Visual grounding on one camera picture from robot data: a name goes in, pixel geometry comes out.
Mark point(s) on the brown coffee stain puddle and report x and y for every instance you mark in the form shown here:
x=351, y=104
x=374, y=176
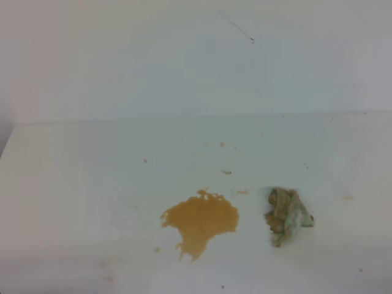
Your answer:
x=198, y=220

